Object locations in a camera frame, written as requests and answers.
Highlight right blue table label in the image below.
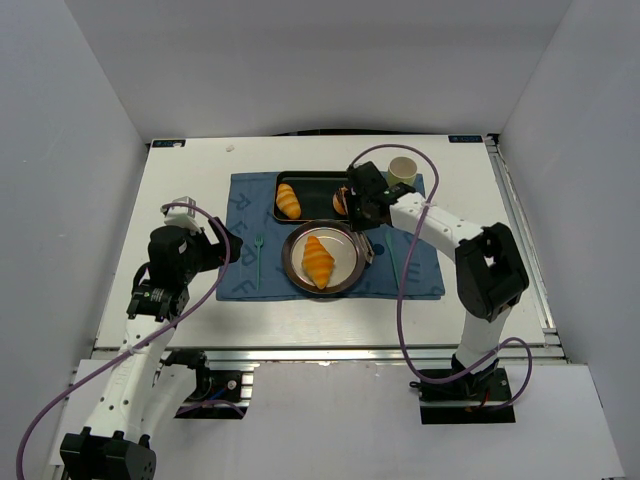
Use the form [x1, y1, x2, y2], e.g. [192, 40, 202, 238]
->
[448, 135, 484, 144]

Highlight black rectangular tray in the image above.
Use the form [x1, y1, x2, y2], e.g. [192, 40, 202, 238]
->
[273, 171, 350, 227]

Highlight metal tongs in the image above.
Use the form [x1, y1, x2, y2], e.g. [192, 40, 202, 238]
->
[337, 185, 376, 265]

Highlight blue table label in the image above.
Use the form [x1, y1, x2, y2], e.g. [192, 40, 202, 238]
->
[151, 139, 186, 148]
[448, 135, 484, 144]

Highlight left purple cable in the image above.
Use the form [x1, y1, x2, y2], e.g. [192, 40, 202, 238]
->
[14, 200, 232, 480]

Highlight aluminium table side rail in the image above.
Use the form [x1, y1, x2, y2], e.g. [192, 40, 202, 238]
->
[484, 133, 569, 363]

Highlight teal plastic knife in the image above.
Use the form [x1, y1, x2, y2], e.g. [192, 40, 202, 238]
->
[385, 230, 400, 291]

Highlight teal plastic fork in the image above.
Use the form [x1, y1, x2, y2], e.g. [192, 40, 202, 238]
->
[254, 233, 264, 290]

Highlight pale striped croissant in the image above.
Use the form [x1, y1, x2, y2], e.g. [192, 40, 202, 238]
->
[276, 183, 301, 220]

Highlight light green mug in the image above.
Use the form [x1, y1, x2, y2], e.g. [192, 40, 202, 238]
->
[386, 157, 418, 186]

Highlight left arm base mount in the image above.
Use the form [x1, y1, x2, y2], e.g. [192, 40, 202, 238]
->
[160, 350, 248, 420]

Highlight orange striped croissant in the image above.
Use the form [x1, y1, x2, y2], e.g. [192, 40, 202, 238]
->
[302, 236, 335, 290]

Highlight blue letter-print placemat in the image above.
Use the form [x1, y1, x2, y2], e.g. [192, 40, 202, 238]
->
[215, 171, 446, 303]

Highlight left blue table label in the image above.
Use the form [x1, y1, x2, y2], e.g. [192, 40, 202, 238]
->
[151, 139, 186, 148]

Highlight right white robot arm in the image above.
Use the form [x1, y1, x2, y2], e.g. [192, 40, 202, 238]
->
[346, 162, 529, 385]

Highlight dark rimmed white plate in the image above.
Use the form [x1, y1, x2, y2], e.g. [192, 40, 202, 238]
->
[281, 220, 366, 295]

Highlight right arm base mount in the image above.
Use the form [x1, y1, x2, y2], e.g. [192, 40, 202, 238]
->
[409, 362, 516, 425]

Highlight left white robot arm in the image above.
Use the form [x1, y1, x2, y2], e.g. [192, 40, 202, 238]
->
[60, 214, 243, 479]

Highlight orange sugared bun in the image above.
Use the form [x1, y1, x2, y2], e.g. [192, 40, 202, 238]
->
[332, 193, 348, 216]

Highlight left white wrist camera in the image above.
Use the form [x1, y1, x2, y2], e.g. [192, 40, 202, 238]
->
[161, 196, 202, 235]

